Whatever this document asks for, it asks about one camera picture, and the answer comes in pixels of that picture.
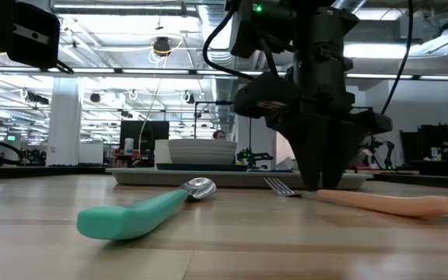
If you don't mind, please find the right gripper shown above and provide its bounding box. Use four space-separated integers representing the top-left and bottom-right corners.
264 73 394 191

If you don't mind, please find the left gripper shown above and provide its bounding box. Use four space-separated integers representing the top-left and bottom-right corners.
0 0 61 71

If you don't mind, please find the fork with orange handle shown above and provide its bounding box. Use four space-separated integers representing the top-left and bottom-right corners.
263 177 448 218

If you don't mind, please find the white ribbed bowl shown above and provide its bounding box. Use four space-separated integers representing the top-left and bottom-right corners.
168 138 238 166

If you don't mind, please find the dark blue plate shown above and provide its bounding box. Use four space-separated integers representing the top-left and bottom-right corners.
156 163 249 173

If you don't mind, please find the spoon with teal handle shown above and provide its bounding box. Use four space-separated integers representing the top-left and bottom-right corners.
76 177 218 241

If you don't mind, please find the grey plastic tray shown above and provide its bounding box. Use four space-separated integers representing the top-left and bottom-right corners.
105 167 373 191

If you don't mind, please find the white square pillar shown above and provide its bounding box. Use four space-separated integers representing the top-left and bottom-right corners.
46 77 82 167

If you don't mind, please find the white board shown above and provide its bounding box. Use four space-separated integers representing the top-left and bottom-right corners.
78 142 105 165

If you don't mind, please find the long ceiling light strip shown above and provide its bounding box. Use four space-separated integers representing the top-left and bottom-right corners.
0 65 448 81

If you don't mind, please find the black ceiling device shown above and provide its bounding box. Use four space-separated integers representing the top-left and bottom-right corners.
152 36 173 55

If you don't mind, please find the black monitor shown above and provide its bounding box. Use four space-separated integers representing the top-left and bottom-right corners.
119 120 170 163

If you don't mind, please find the white cylindrical container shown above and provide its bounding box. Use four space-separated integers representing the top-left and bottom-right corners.
154 139 170 166

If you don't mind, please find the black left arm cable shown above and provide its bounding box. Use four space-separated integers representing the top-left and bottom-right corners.
54 58 75 75

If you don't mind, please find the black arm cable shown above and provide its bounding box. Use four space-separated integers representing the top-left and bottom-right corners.
380 0 415 116
54 58 75 75

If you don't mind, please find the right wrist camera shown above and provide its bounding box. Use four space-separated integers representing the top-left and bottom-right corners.
233 72 299 118

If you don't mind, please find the black gantry frame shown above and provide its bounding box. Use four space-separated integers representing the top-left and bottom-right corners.
194 100 253 164

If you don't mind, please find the black aluminium table frame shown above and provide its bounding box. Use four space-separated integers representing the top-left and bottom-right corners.
0 164 448 191

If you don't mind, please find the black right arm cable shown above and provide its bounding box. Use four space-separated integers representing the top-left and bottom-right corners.
380 0 415 116

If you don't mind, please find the silver ventilation duct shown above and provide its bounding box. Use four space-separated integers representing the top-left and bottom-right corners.
197 0 241 141

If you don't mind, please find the black camera cable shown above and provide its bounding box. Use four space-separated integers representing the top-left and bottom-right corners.
202 7 257 82

